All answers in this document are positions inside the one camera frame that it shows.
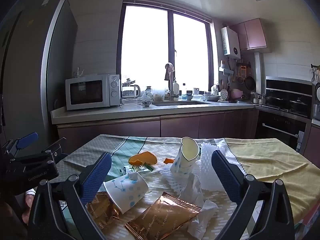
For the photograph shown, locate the brown base cabinets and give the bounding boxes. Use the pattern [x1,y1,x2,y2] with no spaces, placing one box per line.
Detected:
[57,109,259,153]

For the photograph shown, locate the black integrated stove hood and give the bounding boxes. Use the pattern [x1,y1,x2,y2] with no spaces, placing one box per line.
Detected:
[265,76,313,118]

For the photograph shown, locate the pink cooking pot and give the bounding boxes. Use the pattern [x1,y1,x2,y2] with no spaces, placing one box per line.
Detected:
[230,89,244,100]

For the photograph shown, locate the dark framed kitchen window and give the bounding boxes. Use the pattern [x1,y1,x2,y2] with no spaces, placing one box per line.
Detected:
[116,0,215,93]

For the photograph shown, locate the white tissue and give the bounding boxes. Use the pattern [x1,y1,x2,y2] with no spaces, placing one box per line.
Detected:
[179,172,219,239]

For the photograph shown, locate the grey rice cooker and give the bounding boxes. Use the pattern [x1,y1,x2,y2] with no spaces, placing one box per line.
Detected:
[311,82,320,120]

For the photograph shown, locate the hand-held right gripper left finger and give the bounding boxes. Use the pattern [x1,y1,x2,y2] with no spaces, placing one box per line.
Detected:
[27,151,112,240]

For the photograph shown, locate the green white candy wrapper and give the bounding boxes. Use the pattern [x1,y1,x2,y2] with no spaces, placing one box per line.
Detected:
[119,162,154,175]

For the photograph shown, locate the grey refrigerator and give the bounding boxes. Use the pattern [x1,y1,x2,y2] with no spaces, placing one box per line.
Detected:
[0,0,78,155]

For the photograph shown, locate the gold snack packet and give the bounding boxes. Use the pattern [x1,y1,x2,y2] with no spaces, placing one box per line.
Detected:
[86,191,120,230]
[124,192,202,240]

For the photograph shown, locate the white vertical pipe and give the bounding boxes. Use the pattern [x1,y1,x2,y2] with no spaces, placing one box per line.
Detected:
[254,51,265,95]

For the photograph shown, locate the glass electric kettle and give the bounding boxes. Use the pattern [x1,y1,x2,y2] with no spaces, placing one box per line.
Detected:
[122,79,140,99]

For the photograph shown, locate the grey kitchen countertop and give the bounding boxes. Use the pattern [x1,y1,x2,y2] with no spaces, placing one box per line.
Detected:
[51,99,258,125]

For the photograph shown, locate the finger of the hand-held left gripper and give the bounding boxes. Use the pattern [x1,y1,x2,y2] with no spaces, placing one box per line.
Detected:
[1,132,39,157]
[41,137,69,164]

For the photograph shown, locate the white foam fruit net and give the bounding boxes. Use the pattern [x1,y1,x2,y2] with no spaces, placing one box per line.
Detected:
[160,141,240,190]

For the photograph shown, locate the white water heater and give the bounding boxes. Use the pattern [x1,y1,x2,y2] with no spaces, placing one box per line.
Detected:
[221,27,241,56]

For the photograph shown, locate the black frying pan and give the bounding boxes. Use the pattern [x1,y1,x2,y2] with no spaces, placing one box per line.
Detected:
[245,76,256,90]

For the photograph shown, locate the steel kitchen faucet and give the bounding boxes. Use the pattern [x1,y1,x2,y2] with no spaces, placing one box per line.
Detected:
[165,64,179,100]

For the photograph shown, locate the black built-in oven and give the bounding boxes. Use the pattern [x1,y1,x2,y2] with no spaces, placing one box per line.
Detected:
[255,110,309,155]

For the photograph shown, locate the grey dish cloth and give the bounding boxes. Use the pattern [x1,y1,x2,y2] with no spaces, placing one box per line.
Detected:
[164,62,175,80]

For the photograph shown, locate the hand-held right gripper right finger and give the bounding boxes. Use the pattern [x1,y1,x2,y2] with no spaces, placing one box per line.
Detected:
[211,150,295,240]

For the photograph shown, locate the patchwork patterned tablecloth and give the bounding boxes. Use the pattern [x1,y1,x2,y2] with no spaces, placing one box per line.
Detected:
[54,134,317,240]

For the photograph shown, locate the clear plastic food container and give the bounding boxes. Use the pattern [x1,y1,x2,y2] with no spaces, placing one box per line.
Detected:
[152,88,167,101]

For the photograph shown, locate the white soap bottle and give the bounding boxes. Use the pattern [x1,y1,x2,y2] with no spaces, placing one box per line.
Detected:
[172,78,180,98]

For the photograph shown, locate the black pot with lid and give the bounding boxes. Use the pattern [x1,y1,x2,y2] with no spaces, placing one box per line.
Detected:
[290,100,310,113]

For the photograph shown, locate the black wok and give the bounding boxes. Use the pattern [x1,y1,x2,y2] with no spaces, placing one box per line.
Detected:
[265,96,285,107]

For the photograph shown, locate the white microwave oven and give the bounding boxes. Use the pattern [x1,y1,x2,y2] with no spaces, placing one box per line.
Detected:
[65,73,121,111]

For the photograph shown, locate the large orange peel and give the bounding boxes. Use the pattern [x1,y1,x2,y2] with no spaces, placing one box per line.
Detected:
[128,151,158,167]

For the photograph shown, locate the pink wall cabinet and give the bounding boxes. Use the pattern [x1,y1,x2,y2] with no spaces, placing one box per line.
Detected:
[230,18,268,51]

